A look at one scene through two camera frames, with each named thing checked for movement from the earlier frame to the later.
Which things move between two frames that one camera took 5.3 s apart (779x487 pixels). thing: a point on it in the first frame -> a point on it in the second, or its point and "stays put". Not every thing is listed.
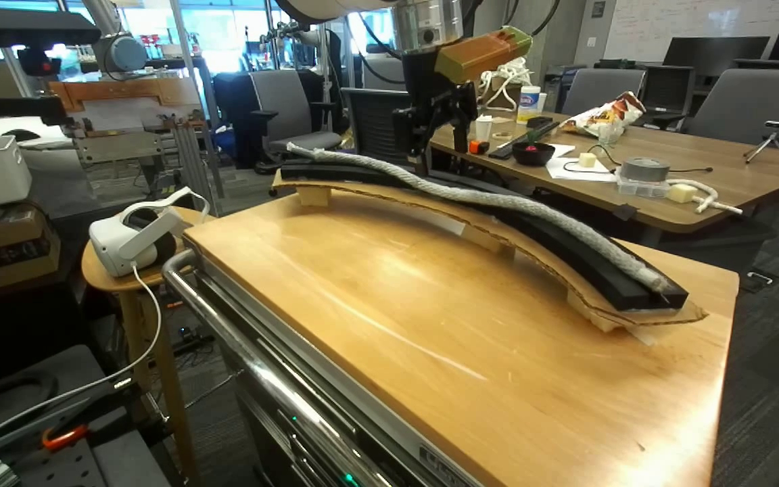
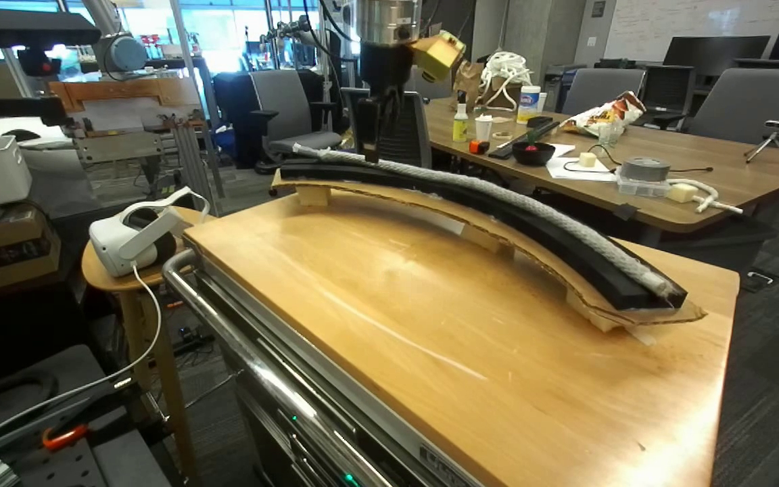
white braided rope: [498, 205] stays put
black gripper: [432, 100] -> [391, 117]
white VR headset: [138, 236] stays put
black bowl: [531, 153] stays put
